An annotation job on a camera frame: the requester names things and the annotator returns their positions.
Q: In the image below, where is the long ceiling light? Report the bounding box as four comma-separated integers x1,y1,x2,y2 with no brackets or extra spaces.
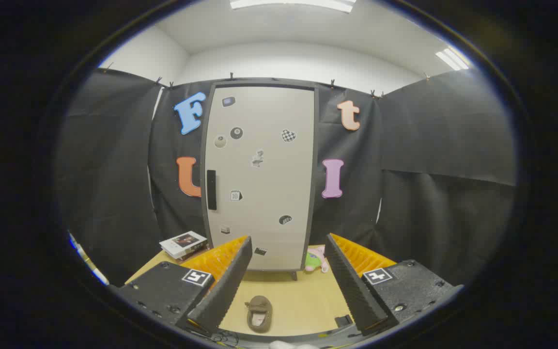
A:
230,0,357,13

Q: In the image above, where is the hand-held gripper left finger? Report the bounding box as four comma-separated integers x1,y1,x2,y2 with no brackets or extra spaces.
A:
114,236,253,335

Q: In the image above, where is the black door handle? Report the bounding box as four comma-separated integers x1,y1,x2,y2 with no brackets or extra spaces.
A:
207,170,217,210

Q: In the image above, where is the pink and green plush toy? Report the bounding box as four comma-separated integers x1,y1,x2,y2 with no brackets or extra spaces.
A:
305,245,330,273

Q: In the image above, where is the black backdrop cloth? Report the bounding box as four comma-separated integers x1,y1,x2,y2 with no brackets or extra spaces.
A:
59,68,517,286

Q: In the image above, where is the small ceiling light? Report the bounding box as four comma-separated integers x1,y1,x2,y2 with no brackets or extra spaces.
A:
435,47,469,71

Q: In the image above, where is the white photo cover book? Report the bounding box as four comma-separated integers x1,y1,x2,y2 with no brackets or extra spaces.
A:
159,231,208,258

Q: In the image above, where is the grey shoe cabinet door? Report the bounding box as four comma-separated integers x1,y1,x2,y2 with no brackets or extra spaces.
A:
205,86,315,271

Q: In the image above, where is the grey shoe cabinet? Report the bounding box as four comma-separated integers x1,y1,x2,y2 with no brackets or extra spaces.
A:
201,78,319,281

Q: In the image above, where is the brown fuzzy shoe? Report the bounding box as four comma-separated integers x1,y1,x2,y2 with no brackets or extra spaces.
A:
245,295,273,333

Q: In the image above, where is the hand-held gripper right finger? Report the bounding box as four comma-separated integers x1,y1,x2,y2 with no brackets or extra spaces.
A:
324,233,464,336

